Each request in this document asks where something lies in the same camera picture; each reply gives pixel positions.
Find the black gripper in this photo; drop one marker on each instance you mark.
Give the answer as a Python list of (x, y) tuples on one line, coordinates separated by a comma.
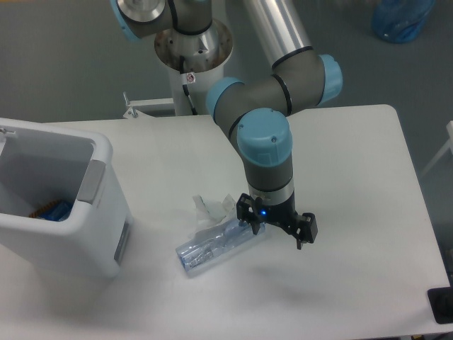
[(255, 212)]

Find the white plastic wrapper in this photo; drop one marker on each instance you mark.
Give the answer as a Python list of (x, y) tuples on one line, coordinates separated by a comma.
[(212, 216)]

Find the crushed clear plastic bottle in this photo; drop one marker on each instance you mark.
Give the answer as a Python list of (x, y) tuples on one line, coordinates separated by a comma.
[(211, 246)]

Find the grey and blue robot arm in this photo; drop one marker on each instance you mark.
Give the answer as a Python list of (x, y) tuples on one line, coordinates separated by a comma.
[(253, 117)]

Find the blue and orange trash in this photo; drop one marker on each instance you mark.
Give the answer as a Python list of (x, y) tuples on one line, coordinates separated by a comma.
[(56, 211)]

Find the white plastic trash can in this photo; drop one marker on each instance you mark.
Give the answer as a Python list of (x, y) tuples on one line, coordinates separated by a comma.
[(41, 163)]

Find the black device at table edge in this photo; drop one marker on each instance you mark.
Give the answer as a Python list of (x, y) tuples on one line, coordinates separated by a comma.
[(441, 304)]

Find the blue plastic water jug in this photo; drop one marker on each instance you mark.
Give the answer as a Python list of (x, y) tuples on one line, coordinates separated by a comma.
[(400, 21)]

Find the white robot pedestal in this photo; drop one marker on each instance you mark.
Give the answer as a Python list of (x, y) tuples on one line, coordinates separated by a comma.
[(194, 64)]

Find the white clamp bracket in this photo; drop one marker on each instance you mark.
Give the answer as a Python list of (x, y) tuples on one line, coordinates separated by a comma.
[(161, 107)]

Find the white metal frame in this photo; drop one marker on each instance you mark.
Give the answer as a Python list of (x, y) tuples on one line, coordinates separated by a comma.
[(444, 149)]

